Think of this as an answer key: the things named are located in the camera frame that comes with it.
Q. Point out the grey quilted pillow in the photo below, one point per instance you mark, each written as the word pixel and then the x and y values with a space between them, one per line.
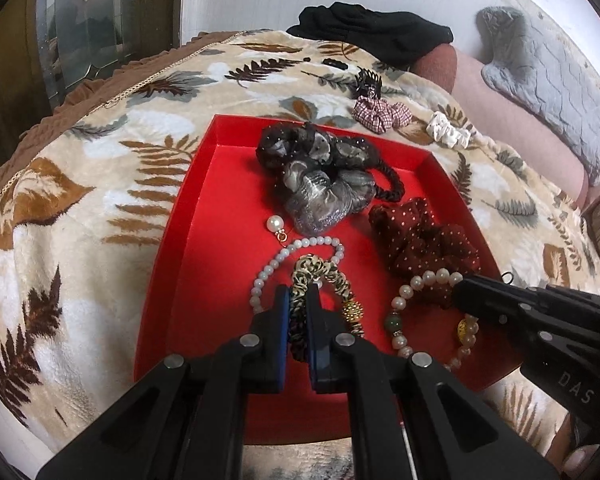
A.
pixel 545 80

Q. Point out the black cloth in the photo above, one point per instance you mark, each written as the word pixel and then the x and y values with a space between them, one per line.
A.
pixel 370 27

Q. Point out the person's right hand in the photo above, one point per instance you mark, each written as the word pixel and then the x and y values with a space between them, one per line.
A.
pixel 580 457

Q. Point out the leaded glass door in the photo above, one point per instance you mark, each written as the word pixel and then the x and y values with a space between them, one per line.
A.
pixel 85 25

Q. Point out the pink bolster pillow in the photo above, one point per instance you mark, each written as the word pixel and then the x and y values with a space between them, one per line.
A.
pixel 510 120

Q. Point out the black hair claw clip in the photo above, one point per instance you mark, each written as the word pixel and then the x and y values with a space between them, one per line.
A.
pixel 367 82

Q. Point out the red cardboard box tray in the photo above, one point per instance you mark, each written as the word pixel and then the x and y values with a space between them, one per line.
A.
pixel 210 240

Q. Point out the black sheer dotted scrunchie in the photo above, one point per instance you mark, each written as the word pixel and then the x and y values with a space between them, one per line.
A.
pixel 300 147

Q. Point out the dark red dotted scrunchie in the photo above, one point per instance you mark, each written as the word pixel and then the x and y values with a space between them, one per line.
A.
pixel 420 240

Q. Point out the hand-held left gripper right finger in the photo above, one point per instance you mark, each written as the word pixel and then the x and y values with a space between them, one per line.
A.
pixel 316 341

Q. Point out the white satin scrunchie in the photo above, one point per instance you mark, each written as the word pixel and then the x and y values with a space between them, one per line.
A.
pixel 447 129

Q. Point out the red plaid scrunchie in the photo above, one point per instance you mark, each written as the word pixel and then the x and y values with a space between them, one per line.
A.
pixel 380 112

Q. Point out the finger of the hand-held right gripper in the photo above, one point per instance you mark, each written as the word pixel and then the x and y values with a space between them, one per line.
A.
pixel 485 287
pixel 520 335

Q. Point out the single pearl earring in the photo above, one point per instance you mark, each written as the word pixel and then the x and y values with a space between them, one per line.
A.
pixel 275 225

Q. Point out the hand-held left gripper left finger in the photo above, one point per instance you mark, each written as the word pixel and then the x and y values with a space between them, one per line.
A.
pixel 281 340

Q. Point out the small black hair clip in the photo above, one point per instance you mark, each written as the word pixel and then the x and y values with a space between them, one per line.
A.
pixel 333 62

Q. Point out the leaf printed blanket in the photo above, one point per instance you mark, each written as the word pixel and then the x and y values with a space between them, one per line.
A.
pixel 80 200

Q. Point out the grey shiny scrunchie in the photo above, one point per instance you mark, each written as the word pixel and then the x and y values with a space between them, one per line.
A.
pixel 325 195

